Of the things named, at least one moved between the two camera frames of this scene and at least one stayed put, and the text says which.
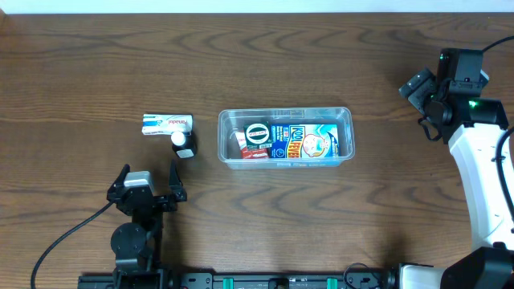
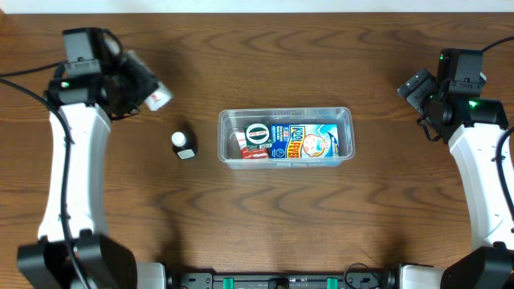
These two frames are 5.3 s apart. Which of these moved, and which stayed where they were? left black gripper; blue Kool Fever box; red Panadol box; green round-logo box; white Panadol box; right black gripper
Moved: left black gripper; white Panadol box
Stayed: blue Kool Fever box; right black gripper; green round-logo box; red Panadol box
